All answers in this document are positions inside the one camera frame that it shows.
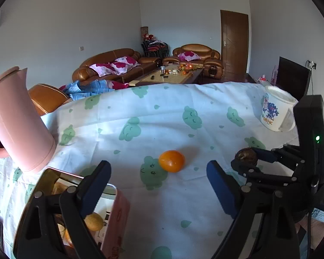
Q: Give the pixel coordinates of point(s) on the brown wooden door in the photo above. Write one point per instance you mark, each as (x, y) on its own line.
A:
(235, 45)

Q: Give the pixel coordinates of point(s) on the brown leather armchair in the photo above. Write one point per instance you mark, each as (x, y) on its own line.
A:
(201, 55)

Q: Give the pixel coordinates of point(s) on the pink kettle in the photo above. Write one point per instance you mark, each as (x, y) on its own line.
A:
(23, 134)

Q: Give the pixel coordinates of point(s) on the brown leather long sofa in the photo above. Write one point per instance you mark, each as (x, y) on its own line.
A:
(85, 74)

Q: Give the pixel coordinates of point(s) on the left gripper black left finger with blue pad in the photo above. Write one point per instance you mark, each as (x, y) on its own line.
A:
(38, 235)

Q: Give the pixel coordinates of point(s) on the pink floral pillow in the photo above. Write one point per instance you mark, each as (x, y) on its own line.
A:
(124, 64)
(104, 69)

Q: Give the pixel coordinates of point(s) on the pink metal tin box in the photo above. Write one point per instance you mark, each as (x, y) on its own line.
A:
(117, 219)

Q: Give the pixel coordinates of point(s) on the large orange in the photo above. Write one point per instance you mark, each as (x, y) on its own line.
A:
(68, 239)

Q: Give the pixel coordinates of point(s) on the white printed mug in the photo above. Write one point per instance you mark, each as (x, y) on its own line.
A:
(277, 110)

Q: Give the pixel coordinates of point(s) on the orange brown chair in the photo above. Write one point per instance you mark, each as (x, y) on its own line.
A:
(47, 99)

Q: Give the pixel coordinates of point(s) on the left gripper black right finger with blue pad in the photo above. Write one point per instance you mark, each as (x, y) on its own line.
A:
(276, 236)

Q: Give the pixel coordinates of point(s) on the cloud pattern tablecloth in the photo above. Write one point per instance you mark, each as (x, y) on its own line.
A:
(172, 215)

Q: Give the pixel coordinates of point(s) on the coffee table with items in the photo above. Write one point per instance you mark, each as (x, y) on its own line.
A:
(170, 74)

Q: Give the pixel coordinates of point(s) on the small orange tangerine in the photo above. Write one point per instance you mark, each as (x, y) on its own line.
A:
(172, 161)

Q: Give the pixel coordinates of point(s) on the black television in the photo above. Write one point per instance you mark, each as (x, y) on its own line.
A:
(293, 78)

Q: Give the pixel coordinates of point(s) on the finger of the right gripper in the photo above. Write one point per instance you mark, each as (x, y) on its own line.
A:
(248, 168)
(271, 156)

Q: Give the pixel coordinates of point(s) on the pink pillow on armchair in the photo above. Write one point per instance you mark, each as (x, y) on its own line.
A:
(188, 56)

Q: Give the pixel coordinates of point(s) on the blue cloth on sofa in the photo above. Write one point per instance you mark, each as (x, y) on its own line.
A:
(77, 91)

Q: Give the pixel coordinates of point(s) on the small yellow fruit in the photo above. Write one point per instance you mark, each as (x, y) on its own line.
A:
(94, 222)

